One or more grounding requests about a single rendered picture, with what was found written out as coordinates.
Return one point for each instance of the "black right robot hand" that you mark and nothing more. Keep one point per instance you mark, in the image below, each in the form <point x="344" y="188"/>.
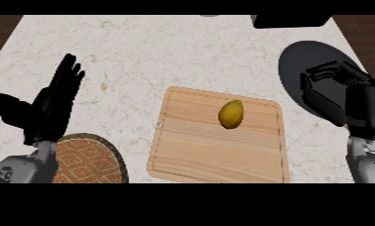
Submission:
<point x="351" y="99"/>

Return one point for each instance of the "yellow lemon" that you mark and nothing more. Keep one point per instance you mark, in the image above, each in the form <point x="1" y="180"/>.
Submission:
<point x="230" y="114"/>

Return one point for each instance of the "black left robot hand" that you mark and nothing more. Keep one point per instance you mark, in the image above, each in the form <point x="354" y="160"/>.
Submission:
<point x="53" y="101"/>

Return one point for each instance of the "black appliance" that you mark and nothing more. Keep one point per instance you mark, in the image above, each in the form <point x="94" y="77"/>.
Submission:
<point x="291" y="21"/>

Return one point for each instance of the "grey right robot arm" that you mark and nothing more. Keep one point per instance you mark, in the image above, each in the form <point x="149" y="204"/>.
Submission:
<point x="360" y="159"/>

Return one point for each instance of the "dark grey pan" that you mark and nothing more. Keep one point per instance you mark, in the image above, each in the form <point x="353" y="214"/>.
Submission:
<point x="297" y="68"/>

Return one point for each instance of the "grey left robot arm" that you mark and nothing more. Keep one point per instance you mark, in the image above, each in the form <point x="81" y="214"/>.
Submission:
<point x="29" y="164"/>

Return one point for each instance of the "wooden cutting board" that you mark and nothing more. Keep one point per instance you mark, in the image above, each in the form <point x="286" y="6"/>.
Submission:
<point x="220" y="137"/>

